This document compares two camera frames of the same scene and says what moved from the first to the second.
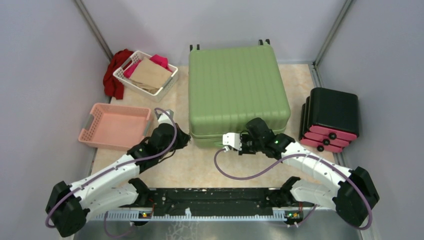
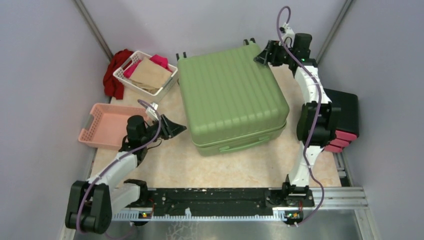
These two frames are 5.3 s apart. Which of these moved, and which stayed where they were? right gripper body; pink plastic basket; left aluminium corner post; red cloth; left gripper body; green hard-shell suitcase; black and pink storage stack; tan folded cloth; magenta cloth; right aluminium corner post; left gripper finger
Moved: right gripper body; green hard-shell suitcase; left gripper finger; left gripper body
Stayed: magenta cloth; right aluminium corner post; left aluminium corner post; black and pink storage stack; tan folded cloth; red cloth; pink plastic basket
